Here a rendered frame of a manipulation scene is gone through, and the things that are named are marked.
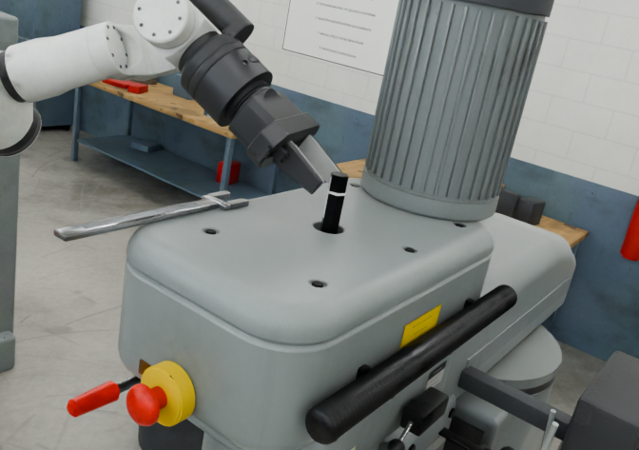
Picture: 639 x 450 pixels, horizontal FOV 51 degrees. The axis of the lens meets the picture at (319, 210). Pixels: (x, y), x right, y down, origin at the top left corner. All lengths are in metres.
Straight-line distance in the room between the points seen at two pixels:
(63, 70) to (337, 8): 5.10
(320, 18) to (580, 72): 2.24
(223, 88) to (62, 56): 0.20
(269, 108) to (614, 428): 0.58
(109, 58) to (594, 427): 0.75
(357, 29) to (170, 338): 5.19
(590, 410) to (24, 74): 0.81
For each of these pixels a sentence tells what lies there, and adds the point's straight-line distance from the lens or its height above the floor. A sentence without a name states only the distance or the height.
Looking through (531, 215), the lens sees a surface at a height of 0.97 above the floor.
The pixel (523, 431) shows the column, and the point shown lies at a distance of 1.36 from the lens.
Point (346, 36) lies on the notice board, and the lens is 5.82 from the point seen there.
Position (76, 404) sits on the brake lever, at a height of 1.71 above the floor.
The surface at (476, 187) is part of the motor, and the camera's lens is 0.92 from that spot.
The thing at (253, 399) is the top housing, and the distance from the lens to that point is 0.63.
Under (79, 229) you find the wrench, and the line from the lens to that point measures 0.68.
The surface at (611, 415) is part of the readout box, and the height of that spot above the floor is 1.72.
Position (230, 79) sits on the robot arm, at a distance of 0.78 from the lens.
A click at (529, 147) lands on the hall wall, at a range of 5.13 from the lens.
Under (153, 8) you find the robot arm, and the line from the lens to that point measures 0.81.
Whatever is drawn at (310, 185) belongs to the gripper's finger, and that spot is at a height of 1.94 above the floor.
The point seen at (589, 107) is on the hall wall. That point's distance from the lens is 4.99.
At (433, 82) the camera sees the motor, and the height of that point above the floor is 2.06.
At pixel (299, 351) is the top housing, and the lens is 0.60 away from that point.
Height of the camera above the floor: 2.16
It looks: 19 degrees down
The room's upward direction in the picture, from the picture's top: 11 degrees clockwise
